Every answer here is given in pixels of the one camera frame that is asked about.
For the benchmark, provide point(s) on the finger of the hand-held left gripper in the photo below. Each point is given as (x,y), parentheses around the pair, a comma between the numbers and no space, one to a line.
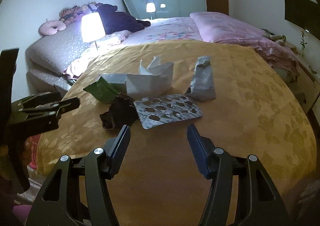
(42,98)
(70,105)

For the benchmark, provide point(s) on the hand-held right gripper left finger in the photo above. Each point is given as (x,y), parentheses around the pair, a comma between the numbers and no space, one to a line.
(118,150)

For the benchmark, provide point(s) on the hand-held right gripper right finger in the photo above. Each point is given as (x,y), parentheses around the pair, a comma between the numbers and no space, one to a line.
(198,150)

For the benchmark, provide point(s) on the dark wrapper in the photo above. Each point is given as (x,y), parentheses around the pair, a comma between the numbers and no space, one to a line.
(120,113)

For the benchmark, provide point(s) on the green packet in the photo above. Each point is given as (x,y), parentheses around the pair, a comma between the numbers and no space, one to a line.
(105,92)

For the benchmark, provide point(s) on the silver blister pack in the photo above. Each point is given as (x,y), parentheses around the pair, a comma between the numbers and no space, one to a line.
(165,113)

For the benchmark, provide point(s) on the pale grey packet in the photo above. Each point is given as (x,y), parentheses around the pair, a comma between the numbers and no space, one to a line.
(115,78)

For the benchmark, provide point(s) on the pink plastic basket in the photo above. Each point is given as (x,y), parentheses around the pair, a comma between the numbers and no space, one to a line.
(32,155)

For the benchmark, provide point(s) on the grey foil pouch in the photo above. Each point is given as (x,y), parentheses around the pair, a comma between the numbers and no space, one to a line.
(202,83)

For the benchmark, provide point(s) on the white paper packet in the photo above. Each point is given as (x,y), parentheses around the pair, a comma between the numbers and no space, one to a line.
(145,85)

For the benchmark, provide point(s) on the grey patterned headboard cushion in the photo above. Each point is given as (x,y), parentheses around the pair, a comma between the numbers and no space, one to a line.
(55,48)

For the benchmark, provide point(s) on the golden floral tablecloth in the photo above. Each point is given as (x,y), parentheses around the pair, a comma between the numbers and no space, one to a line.
(250,115)

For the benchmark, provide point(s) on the pink neck pillow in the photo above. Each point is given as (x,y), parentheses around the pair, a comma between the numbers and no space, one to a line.
(50,28)

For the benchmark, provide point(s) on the white table lamp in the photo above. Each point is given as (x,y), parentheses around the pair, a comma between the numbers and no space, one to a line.
(92,27)

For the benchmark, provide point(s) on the pink floral pillow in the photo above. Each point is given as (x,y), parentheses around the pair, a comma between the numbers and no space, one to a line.
(117,37)

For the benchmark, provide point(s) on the pile of plush toys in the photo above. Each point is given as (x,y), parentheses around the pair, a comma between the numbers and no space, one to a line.
(72,13)

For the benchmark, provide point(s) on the dark purple plush toy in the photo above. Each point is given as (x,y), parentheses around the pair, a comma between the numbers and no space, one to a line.
(120,20)

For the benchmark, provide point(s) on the pink floor mat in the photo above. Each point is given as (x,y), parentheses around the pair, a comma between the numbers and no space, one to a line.
(22,216)

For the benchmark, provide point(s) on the white leaning board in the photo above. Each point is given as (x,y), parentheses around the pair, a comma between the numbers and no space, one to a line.
(126,3)

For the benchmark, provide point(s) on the pink floral bedsheet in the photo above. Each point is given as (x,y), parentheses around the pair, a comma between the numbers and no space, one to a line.
(170,30)

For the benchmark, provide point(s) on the pink quilt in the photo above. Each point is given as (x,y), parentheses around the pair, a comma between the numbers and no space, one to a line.
(225,28)

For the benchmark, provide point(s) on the small plush toy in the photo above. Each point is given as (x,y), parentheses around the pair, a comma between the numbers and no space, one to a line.
(275,38)

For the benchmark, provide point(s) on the artificial flower stem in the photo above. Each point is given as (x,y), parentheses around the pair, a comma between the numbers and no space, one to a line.
(303,40)

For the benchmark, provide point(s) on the black television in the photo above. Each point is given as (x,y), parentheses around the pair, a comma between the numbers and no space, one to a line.
(300,10)

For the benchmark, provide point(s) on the upholstered bed frame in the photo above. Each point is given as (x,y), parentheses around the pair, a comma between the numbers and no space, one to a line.
(42,80)

